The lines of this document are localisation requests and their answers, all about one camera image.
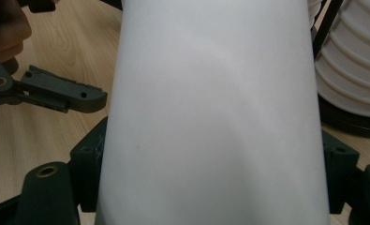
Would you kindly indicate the stack of white paper cups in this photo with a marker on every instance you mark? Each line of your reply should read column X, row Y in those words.
column 354, row 62

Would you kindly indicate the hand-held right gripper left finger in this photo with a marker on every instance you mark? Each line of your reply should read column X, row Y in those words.
column 89, row 162

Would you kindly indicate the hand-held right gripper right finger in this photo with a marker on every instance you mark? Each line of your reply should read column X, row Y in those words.
column 340, row 168

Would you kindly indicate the single white paper cup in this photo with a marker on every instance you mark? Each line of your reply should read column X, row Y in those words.
column 210, row 109

